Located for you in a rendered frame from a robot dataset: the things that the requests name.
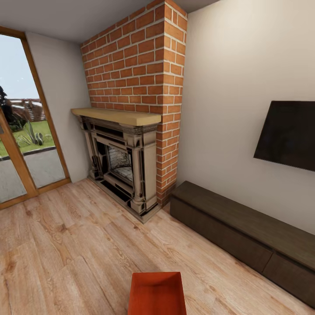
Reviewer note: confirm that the cabinet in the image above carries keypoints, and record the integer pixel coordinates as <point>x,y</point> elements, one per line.
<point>280,252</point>

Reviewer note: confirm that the wood fireplace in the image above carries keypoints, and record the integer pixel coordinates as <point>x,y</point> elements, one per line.
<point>123,159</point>

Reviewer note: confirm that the storage box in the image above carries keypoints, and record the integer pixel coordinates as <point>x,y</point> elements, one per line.
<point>157,293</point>

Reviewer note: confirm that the door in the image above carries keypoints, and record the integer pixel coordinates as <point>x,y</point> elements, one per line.
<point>31,160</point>

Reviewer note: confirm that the wall mounted tv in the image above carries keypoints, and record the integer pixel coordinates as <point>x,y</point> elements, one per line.
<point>288,134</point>

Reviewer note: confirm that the countertop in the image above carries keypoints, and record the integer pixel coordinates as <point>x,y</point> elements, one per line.
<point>125,117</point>

